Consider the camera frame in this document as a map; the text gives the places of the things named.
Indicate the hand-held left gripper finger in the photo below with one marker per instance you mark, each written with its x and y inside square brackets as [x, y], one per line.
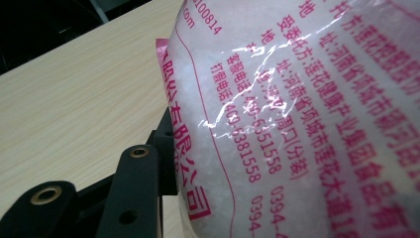
[166, 158]

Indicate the pink printed plastic bag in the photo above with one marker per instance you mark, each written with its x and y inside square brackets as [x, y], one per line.
[297, 115]

